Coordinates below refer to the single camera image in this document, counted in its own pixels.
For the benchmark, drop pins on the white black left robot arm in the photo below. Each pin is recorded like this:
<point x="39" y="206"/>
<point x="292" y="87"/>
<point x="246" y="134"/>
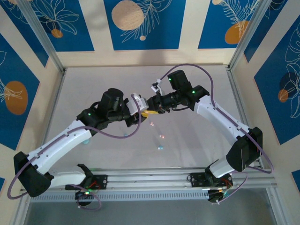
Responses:
<point x="63" y="147"/>

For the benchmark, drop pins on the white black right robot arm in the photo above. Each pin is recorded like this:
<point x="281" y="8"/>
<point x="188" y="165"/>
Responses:
<point x="211" y="117"/>

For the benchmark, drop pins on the aluminium side rail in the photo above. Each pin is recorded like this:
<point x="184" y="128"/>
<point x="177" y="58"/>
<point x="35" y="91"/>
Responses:
<point x="237" y="93"/>
<point x="57" y="93"/>

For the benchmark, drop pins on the long aluminium base rail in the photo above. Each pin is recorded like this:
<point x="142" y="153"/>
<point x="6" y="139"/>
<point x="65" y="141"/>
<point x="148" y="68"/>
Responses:
<point x="150" y="178"/>

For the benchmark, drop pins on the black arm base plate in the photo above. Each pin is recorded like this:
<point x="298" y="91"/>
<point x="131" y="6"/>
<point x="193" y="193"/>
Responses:
<point x="195" y="180"/>
<point x="103" y="181"/>

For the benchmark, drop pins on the aluminium frame post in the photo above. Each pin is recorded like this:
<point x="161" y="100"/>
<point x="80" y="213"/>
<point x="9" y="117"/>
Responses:
<point x="246" y="35"/>
<point x="43" y="35"/>

